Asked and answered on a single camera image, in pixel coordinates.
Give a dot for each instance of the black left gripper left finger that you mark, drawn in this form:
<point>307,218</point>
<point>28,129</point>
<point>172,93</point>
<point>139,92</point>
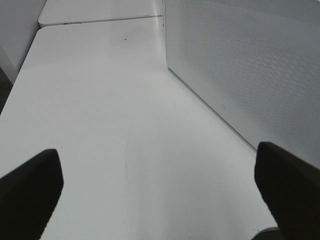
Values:
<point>29,195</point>

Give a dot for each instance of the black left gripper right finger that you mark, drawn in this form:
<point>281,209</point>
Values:
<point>290,187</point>

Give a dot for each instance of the white microwave door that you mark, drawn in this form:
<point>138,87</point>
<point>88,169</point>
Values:
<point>256,63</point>

